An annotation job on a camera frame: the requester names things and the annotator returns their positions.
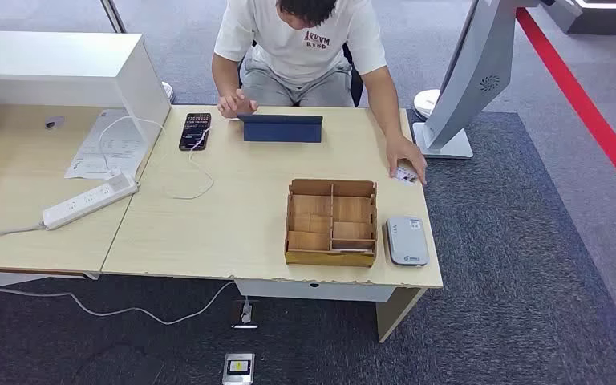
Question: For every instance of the person's left hand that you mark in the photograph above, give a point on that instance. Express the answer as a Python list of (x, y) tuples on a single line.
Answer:
[(406, 151)]

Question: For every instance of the person's right hand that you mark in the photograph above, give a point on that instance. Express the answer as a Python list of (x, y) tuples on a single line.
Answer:
[(236, 105)]

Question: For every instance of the white ID card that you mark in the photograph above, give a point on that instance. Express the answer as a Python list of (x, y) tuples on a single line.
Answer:
[(404, 174)]

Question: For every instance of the wooden compartment box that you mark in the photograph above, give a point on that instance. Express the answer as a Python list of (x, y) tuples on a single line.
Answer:
[(313, 212)]

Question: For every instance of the person's left forearm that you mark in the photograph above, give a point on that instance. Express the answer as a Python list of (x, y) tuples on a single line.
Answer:
[(385, 101)]

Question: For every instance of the person's right forearm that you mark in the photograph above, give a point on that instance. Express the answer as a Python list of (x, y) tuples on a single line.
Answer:
[(224, 77)]

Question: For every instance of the person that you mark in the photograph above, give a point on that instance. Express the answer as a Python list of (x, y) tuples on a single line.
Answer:
[(297, 48)]

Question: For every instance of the grey card reader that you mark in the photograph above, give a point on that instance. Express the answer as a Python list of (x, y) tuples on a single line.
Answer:
[(407, 242)]

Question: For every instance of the black smartphone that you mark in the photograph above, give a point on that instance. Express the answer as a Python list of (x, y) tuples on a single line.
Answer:
[(195, 131)]

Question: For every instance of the large white round base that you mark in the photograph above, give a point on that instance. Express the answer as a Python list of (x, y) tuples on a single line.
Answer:
[(425, 103)]

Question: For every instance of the tablet in blue case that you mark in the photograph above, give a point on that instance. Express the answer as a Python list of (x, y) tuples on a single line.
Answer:
[(281, 131)]

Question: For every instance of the small white round base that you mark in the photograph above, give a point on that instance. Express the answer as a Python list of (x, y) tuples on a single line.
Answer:
[(168, 92)]

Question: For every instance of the black chair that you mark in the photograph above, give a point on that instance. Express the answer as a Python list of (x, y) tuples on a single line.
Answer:
[(356, 85)]

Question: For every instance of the grey kiosk stand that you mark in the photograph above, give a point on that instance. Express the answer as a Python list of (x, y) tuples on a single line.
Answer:
[(472, 69)]

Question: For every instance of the dark grey floor rug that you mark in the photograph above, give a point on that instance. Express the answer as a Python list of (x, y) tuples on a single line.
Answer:
[(499, 239)]

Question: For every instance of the white charger plug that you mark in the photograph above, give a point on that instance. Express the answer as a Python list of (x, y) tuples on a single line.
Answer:
[(121, 182)]

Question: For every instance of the metal pole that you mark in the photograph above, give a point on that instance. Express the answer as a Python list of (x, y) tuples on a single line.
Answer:
[(114, 16)]

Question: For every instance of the printed paper sheet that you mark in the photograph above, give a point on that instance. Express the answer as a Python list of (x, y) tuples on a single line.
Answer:
[(87, 157)]

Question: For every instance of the light wood desk leg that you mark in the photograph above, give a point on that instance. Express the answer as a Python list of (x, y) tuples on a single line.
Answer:
[(393, 313)]

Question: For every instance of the white desk front panel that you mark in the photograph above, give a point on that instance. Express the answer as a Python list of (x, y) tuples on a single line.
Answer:
[(313, 291)]

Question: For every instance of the white power strip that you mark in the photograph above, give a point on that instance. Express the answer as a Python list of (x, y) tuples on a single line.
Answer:
[(90, 201)]

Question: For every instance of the white desk cabinet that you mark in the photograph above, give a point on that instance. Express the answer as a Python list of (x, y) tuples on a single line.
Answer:
[(47, 58)]

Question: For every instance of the open floor socket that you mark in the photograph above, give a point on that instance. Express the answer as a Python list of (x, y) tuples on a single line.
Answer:
[(246, 314)]

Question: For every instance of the grey display platform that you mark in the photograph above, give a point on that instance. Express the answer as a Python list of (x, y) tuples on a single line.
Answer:
[(605, 21)]

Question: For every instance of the silver floor socket plate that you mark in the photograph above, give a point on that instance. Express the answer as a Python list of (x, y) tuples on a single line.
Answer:
[(239, 367)]

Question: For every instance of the white desk underframe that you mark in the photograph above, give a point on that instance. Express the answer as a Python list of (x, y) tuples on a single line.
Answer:
[(0, 280)]

